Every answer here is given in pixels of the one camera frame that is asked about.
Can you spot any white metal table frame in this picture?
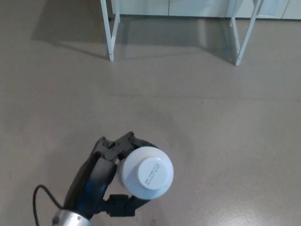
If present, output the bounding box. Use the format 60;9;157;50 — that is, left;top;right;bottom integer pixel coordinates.
99;0;265;66

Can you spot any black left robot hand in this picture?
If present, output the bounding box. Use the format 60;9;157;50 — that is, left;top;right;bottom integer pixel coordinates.
63;131;158;220

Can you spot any white plastic bottle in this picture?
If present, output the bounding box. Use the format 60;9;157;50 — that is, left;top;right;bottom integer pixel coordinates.
117;146;174;200

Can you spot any white wall cabinet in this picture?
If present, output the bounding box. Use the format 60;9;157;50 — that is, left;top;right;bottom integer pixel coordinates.
110;0;301;20

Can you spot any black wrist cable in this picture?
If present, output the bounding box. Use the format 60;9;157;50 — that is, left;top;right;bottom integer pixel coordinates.
32;185;64;226

